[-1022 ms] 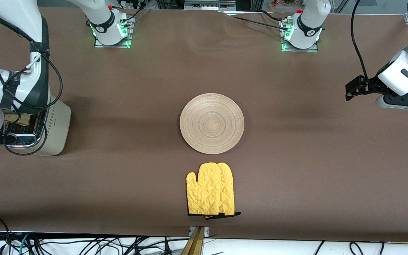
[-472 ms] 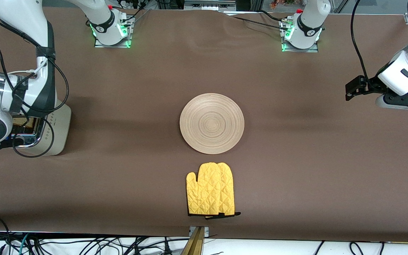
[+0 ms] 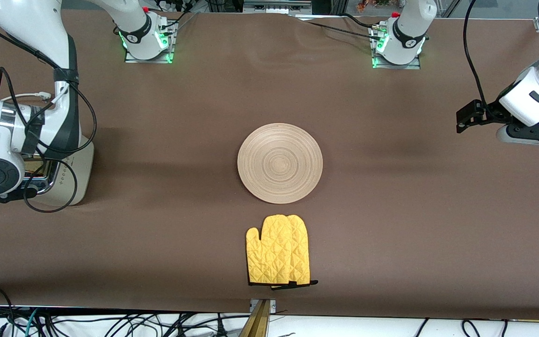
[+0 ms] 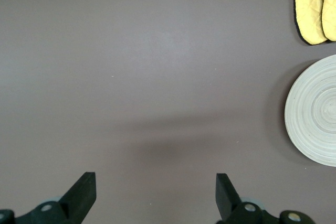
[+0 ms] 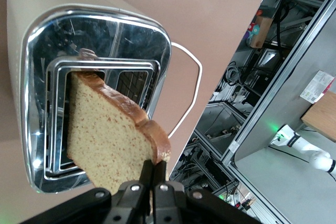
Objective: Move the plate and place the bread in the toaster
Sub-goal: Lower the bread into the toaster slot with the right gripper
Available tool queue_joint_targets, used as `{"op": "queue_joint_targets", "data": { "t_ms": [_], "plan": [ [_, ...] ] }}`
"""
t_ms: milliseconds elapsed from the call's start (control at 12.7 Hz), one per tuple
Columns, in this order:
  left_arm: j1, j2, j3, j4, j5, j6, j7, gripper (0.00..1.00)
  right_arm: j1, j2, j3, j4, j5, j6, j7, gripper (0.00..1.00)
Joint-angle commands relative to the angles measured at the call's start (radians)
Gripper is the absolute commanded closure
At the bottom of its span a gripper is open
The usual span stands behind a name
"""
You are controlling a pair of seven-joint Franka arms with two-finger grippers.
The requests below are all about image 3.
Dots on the grey metal equipment box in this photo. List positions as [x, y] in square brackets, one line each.
[276, 6]

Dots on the yellow quilted oven mitt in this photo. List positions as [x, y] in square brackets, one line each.
[301, 252]
[269, 252]

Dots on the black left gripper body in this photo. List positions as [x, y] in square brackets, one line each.
[490, 112]

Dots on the brass coloured metal profile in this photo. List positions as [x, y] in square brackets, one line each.
[258, 323]

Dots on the cream and chrome toaster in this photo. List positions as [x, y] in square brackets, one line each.
[80, 173]

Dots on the round wooden plate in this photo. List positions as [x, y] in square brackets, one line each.
[280, 164]

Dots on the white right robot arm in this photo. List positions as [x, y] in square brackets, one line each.
[26, 23]

